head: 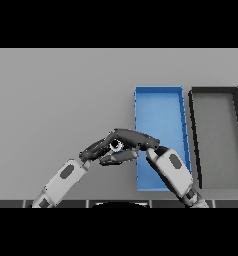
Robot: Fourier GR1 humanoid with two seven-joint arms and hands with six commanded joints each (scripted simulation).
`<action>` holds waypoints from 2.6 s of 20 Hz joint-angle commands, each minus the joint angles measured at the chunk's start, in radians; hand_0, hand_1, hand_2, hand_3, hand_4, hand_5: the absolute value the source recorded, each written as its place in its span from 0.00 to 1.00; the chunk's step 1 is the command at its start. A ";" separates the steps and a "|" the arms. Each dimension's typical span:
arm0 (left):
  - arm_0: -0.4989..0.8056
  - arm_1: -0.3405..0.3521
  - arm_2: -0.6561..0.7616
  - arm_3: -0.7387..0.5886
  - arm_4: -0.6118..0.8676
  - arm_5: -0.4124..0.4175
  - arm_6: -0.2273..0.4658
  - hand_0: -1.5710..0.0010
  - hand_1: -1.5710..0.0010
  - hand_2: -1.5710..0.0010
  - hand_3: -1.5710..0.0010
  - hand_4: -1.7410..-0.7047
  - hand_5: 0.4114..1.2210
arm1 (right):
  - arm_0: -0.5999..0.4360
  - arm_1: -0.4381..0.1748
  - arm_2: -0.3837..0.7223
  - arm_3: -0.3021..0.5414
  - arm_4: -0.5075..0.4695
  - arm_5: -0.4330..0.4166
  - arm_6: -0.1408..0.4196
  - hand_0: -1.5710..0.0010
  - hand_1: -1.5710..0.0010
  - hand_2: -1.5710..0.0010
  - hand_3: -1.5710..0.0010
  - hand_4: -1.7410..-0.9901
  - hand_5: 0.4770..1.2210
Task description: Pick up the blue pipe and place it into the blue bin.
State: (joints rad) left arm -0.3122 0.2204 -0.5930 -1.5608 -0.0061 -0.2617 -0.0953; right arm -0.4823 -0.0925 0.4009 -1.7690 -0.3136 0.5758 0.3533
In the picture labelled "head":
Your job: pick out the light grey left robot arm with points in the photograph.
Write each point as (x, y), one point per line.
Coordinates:
(62, 178)

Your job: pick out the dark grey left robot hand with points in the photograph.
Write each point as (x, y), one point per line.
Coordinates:
(95, 150)

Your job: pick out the dark grey bin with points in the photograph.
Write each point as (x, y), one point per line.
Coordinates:
(221, 136)

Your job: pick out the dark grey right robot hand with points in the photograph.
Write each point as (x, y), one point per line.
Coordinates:
(134, 141)

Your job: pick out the blue bin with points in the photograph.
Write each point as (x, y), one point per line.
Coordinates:
(159, 133)

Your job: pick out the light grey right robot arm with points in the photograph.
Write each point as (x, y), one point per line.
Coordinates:
(175, 171)

